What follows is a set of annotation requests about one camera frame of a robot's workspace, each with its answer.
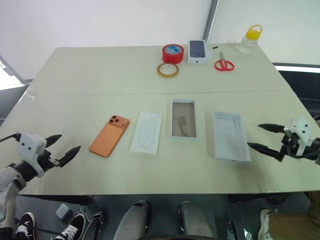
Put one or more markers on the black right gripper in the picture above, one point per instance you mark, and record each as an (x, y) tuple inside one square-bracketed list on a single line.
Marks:
[(287, 147)]

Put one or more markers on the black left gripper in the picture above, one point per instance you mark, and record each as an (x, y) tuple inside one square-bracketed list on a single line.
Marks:
[(50, 161)]

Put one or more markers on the white phone box lid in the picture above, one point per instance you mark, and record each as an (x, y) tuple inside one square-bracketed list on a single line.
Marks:
[(231, 136)]

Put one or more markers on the orange smartphone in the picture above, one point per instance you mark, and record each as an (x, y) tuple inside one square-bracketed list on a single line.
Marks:
[(108, 137)]

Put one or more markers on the white paper insert sleeve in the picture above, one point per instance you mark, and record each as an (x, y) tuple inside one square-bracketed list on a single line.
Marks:
[(147, 132)]

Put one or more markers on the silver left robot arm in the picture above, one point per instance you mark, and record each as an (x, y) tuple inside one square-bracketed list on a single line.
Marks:
[(15, 172)]

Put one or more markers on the small grey rectangular block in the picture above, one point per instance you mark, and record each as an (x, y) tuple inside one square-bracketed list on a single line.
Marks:
[(63, 211)]

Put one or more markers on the white phone box base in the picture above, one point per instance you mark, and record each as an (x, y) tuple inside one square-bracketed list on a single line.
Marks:
[(183, 121)]

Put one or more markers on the white box with dark phone print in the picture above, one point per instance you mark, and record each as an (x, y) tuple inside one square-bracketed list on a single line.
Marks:
[(198, 50)]

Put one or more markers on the small clear plastic piece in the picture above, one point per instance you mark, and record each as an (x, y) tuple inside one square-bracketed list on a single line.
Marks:
[(30, 96)]

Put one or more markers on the black furniture panel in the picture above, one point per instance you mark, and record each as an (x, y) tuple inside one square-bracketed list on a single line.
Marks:
[(300, 85)]

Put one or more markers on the black canvas sneaker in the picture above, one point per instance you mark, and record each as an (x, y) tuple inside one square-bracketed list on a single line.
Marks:
[(72, 226), (26, 225)]

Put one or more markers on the khaki trouser leg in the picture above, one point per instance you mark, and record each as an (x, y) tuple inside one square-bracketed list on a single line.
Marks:
[(295, 220)]

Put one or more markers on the white sneaker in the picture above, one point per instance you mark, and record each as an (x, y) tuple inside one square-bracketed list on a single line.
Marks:
[(265, 225)]

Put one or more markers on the clear jar with yellow lid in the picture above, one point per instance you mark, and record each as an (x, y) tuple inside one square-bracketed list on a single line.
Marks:
[(247, 43)]

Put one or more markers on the grey robot left leg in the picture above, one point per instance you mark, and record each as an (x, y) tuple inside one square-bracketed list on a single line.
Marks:
[(132, 220)]

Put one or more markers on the grey robot leg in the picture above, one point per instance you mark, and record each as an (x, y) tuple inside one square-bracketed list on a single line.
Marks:
[(132, 220), (195, 220)]

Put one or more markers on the grey robot right leg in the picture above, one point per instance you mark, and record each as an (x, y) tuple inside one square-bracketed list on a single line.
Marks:
[(195, 220)]

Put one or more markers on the clear yellowish tape roll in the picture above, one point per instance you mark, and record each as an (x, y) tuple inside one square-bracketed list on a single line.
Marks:
[(160, 72)]

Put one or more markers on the red tape roll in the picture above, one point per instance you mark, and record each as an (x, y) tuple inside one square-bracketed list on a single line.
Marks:
[(172, 53)]

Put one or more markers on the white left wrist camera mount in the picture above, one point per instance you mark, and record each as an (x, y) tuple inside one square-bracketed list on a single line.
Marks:
[(30, 146)]

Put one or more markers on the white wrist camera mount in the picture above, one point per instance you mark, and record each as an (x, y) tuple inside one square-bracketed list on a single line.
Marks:
[(30, 146), (301, 127)]

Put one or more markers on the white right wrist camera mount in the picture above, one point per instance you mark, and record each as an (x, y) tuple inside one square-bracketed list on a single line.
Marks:
[(301, 127)]

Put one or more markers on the black stand bracket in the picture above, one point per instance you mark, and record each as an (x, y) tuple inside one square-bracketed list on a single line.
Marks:
[(238, 230), (98, 225)]

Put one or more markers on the grey window frame post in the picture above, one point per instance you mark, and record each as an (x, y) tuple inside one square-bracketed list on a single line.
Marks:
[(209, 20)]

